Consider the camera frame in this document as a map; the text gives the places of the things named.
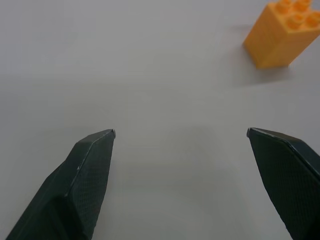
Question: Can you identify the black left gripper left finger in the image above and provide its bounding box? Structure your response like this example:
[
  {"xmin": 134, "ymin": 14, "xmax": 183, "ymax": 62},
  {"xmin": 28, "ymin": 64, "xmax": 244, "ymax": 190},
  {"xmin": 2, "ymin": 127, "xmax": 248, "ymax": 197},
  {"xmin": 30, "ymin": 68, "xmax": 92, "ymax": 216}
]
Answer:
[{"xmin": 4, "ymin": 128, "xmax": 117, "ymax": 240}]

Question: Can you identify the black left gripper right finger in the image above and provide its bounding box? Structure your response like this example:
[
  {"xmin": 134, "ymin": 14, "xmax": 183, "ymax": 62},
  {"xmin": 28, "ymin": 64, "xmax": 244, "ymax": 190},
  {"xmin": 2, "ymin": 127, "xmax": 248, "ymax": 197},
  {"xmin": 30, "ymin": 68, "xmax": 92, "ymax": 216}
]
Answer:
[{"xmin": 246, "ymin": 127, "xmax": 320, "ymax": 240}]

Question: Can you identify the orange studded building block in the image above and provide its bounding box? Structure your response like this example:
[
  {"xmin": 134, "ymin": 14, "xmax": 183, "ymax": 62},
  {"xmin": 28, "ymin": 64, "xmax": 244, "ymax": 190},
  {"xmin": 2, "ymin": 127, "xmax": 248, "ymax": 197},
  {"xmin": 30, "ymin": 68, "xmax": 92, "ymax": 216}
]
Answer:
[{"xmin": 242, "ymin": 0, "xmax": 320, "ymax": 70}]

